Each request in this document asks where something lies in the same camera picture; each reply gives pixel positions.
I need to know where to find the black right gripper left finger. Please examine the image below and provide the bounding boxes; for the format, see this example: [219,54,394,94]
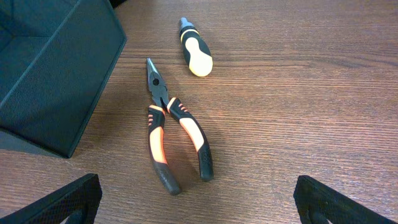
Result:
[1,173,102,223]

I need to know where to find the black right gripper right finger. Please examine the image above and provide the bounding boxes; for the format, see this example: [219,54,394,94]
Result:
[294,175,397,224]

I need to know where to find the orange black needle-nose pliers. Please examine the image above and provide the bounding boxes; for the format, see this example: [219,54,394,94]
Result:
[146,57,215,197]

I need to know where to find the black cardboard box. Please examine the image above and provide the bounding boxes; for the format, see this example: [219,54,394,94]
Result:
[1,0,127,158]

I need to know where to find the black yellow screwdriver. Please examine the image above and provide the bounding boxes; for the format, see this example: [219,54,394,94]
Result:
[179,17,213,77]

